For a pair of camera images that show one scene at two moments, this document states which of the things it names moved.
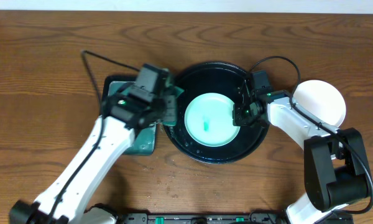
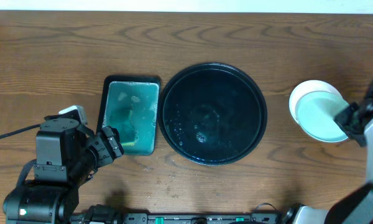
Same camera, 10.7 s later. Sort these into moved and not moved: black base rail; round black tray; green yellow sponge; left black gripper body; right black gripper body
Moved: right black gripper body; green yellow sponge; left black gripper body
Not moved: black base rail; round black tray
